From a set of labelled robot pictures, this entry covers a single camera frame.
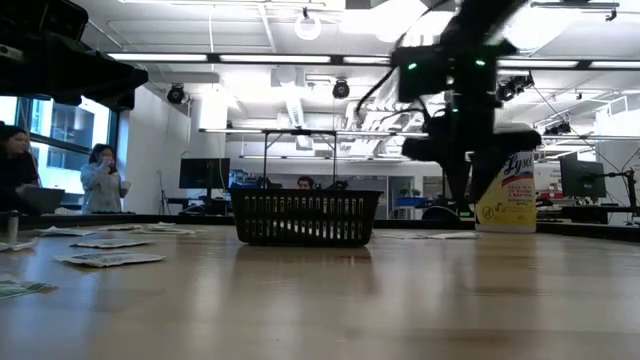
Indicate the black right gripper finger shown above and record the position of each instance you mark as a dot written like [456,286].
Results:
[459,185]
[482,175]

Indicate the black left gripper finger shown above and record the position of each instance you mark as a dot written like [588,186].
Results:
[120,100]
[122,77]

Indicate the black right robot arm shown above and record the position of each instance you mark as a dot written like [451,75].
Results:
[465,30]

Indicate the black office chair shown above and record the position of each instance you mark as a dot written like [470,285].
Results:
[435,215]

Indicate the Lysol disinfecting wipes canister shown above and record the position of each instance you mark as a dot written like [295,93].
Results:
[515,200]

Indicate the long ceiling light beam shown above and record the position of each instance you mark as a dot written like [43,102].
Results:
[160,57]

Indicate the small potted plants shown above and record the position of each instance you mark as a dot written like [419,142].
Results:
[410,191]

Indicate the blue bin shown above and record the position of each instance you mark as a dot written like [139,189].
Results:
[410,201]

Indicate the black ceiling spotlight cluster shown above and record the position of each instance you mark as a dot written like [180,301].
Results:
[517,85]

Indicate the large office window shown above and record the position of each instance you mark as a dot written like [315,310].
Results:
[60,150]

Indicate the person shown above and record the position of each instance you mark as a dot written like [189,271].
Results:
[15,165]
[305,183]
[102,185]

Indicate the black computer monitor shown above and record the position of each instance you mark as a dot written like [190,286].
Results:
[582,177]
[204,172]

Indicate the dark laptop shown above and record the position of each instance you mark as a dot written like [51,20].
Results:
[45,200]

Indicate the black slotted plastic basket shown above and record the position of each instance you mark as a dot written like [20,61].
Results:
[305,220]

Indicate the cream standoff peg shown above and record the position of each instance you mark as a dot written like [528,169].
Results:
[13,227]

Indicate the distant black rig frame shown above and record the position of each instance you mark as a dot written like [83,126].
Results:
[300,132]

